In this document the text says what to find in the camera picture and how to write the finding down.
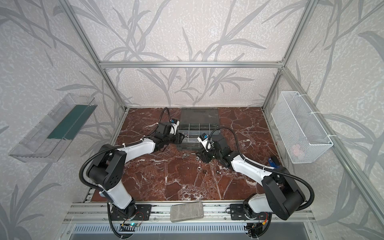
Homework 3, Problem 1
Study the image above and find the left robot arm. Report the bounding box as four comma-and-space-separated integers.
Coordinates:
79, 119, 185, 211

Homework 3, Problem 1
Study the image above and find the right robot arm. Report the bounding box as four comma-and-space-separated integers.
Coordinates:
197, 135, 315, 220

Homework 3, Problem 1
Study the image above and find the clear compartment organizer box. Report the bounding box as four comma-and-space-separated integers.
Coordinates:
177, 108, 220, 151

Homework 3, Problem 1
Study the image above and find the blue stapler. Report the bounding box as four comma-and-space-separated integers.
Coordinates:
268, 156, 281, 168

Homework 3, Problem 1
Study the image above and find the grey stone block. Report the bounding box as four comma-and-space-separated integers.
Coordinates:
170, 202, 204, 223

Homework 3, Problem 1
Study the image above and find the pink object in basket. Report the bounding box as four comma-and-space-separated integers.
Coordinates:
292, 144, 305, 160

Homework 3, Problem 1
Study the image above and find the green mat on shelf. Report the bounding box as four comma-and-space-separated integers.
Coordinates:
47, 105, 97, 140

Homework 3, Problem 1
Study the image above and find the white ventilation grille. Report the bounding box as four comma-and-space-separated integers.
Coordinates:
72, 223, 246, 234

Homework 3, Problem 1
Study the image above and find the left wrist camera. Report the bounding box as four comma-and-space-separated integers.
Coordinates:
170, 118, 180, 135

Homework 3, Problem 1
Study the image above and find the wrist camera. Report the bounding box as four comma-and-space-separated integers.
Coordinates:
170, 118, 180, 135
198, 133, 212, 152

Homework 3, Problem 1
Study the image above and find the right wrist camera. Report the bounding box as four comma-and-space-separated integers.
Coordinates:
198, 133, 212, 152

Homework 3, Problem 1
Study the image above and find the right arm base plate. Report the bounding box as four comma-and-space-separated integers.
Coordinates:
229, 204, 268, 221

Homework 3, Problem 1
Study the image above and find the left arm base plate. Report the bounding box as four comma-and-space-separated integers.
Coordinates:
111, 204, 152, 221

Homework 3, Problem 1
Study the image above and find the white wire mesh basket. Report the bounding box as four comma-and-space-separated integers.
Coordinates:
272, 91, 334, 164

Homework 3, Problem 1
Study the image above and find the clear acrylic wall shelf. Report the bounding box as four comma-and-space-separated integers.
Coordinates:
9, 94, 97, 163

